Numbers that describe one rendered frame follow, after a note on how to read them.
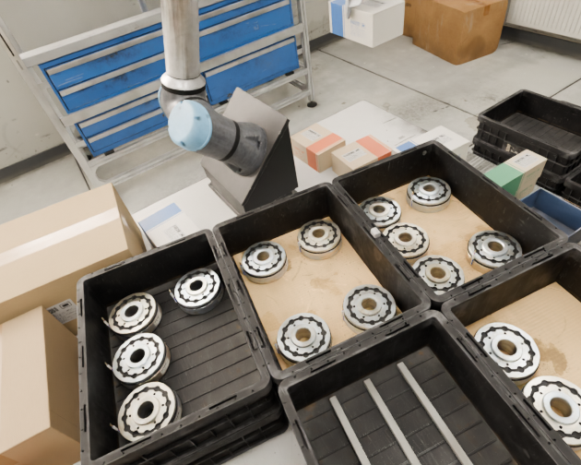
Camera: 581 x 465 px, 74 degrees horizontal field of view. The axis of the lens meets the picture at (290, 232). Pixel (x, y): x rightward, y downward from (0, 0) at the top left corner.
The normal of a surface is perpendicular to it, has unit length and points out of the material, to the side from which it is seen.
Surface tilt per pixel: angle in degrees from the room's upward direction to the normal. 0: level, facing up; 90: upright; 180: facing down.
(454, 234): 0
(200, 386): 0
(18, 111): 90
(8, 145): 90
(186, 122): 45
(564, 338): 0
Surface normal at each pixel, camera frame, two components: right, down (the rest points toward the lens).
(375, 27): 0.55, 0.54
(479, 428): -0.14, -0.68
